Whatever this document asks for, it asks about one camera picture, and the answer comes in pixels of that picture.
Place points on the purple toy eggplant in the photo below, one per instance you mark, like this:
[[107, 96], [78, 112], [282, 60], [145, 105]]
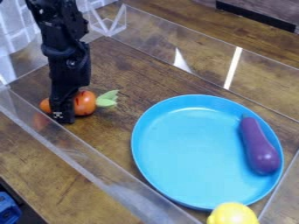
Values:
[[262, 155]]

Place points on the blue round plate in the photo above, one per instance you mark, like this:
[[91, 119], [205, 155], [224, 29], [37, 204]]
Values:
[[190, 153]]

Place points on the yellow toy fruit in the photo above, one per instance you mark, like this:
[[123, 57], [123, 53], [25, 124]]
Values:
[[233, 213]]

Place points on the blue plastic object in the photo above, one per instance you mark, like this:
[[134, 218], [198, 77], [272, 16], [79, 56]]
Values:
[[10, 210]]

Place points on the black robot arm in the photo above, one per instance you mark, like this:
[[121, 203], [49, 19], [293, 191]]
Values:
[[63, 27]]

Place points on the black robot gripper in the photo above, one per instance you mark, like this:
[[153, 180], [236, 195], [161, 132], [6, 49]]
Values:
[[70, 65]]

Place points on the orange toy carrot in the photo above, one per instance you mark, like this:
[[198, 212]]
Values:
[[87, 101]]

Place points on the clear acrylic enclosure wall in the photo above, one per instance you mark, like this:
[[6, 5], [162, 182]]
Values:
[[156, 49]]

